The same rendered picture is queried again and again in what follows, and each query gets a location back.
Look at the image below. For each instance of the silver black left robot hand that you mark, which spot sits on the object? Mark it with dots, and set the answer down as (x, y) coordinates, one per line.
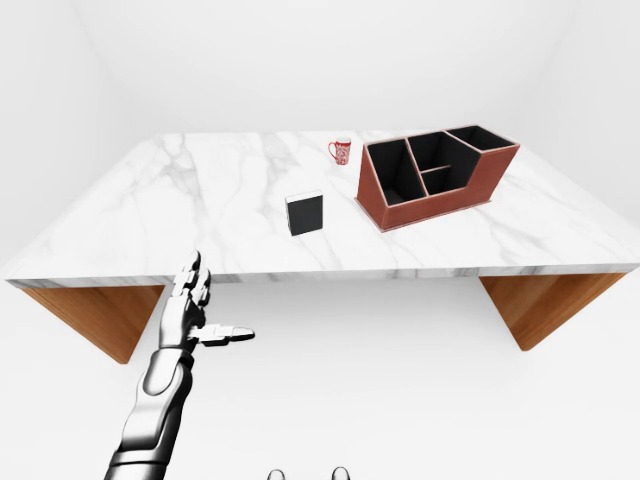
(178, 320)

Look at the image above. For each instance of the black book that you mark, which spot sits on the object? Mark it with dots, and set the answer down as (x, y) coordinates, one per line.
(306, 213)

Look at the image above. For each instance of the red-brown desk caddy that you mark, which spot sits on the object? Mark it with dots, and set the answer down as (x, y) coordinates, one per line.
(435, 175)

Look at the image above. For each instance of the wooden table leg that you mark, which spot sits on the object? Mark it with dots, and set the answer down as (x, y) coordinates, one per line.
(545, 305)
(95, 315)

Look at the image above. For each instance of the red white patterned mug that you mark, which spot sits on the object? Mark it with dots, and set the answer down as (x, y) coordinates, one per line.
(342, 151)

